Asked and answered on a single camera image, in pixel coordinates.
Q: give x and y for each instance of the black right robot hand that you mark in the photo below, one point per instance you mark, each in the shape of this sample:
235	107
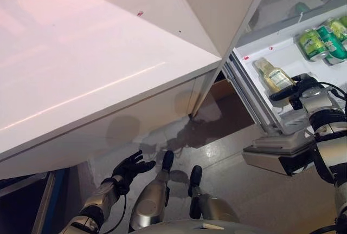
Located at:
306	83

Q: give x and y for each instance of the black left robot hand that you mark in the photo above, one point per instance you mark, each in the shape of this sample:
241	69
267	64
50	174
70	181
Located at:
127	169

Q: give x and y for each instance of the clear bottle with yellow drink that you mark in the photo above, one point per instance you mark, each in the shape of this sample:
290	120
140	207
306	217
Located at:
271	75

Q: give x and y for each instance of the wide beige fridge door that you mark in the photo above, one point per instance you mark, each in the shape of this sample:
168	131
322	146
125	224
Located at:
287	52

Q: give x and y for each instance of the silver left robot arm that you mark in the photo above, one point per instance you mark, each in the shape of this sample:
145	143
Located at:
100	196

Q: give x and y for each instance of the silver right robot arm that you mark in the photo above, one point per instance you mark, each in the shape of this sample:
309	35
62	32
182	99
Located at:
325	125

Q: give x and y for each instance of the yellow-green drink can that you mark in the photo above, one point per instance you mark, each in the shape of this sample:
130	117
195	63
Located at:
337	28
311	44

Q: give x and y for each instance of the silver left robot leg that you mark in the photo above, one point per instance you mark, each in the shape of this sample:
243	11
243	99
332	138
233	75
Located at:
150	201

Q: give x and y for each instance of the silver robot leg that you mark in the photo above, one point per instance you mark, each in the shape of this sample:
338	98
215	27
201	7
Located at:
150	201
217	209

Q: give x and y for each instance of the black left robot foot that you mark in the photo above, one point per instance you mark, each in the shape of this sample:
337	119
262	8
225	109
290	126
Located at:
168	161

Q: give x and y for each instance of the black robot foot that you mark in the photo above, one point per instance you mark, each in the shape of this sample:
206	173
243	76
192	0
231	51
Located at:
168	161
196	175

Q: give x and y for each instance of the dark green drink can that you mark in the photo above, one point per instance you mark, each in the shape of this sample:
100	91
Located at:
329	44

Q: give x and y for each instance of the black right robot foot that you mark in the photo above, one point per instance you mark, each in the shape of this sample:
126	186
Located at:
196	175

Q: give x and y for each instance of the small green container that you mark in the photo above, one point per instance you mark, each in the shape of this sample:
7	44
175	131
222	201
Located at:
301	7

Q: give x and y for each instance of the grey robot torso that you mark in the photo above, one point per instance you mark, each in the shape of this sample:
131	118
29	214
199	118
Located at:
176	228

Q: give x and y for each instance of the silver right robot leg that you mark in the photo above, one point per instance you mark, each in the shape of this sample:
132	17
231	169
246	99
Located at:
217	209

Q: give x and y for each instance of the white kitchen counter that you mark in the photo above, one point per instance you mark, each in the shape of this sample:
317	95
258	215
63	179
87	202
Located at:
81	68

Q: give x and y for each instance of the white tall cabinet panel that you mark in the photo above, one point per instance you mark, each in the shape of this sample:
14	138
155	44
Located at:
217	6

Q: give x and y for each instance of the dark blue cabinet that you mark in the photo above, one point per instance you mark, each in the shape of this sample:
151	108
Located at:
16	212

